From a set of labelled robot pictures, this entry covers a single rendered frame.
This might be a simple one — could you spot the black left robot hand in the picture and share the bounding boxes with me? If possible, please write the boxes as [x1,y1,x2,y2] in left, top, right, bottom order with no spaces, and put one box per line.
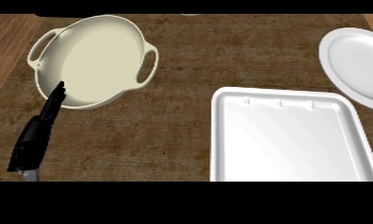
[6,80,66,173]

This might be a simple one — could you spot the white rectangular tray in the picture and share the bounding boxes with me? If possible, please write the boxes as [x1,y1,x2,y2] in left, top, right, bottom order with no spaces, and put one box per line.
[208,86,373,183]

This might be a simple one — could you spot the white round plate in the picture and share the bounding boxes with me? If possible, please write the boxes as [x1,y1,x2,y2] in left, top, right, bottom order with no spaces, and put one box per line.
[317,27,373,110]

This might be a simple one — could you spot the brown woven placemat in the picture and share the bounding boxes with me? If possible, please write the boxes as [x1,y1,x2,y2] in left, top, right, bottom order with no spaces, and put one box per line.
[0,14,373,183]

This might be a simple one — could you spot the cream pot with two handles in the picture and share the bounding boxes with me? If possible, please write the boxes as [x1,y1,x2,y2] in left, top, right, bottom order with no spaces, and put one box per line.
[27,14,161,111]

